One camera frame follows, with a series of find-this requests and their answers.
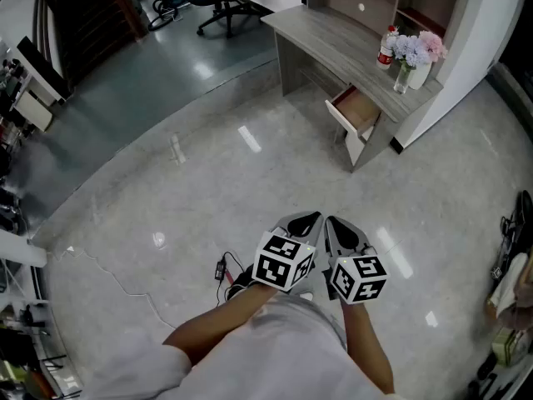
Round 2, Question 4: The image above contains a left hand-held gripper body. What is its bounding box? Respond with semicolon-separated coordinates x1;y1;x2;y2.
252;226;317;293

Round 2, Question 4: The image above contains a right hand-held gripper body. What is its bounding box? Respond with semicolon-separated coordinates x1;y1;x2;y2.
327;242;389;307

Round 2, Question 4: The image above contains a white-fronted desk drawer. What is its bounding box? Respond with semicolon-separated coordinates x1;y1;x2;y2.
324;84;382;141

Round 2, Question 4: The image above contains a person's left forearm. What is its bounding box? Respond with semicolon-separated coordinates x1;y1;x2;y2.
162;282;279;367

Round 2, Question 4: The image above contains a person's right forearm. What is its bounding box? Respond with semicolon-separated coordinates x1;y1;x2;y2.
340;300;396;396

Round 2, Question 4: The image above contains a grey wooden desk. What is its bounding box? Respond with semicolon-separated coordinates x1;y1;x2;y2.
260;4;445;174

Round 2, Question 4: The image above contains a person's white shirt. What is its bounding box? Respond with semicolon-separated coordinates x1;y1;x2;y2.
77;292;411;400

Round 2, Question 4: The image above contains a white cloth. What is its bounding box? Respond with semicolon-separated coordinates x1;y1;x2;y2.
489;251;530;319

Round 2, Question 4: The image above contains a clear glass vase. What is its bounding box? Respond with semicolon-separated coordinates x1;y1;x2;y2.
393;60;416;95

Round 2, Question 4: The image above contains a black equipment pile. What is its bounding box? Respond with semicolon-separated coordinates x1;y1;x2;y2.
495;189;533;266

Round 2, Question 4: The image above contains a pale green box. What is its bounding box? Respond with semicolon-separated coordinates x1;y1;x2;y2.
491;327;528;366

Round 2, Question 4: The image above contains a white ceramic vase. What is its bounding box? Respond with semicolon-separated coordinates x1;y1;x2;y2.
407;59;434;91

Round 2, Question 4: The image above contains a clear red-capped water bottle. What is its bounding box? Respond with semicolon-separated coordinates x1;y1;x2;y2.
376;25;399;71

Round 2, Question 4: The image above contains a blue and pink flower bouquet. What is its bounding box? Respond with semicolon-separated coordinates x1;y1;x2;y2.
385;30;449;73

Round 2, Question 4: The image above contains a white rounded partition board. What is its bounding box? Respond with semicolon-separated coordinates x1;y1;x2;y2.
391;0;530;154

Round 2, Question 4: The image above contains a black tubular chair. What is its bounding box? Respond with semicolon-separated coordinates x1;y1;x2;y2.
147;0;187;33

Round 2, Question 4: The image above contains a cluttered metal shelf rack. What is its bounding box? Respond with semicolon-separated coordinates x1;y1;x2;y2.
0;260;82;400

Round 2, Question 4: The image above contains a dark brown wooden door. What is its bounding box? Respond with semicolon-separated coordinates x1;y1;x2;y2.
53;0;150;90

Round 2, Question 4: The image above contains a white table with black top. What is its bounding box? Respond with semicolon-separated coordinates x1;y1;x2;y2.
14;35;72;133

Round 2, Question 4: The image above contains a cluttered dark workbench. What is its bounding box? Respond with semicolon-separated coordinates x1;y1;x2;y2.
0;54;32;233

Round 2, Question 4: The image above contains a black power adapter with cable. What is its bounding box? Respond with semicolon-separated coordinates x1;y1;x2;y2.
213;250;251;308

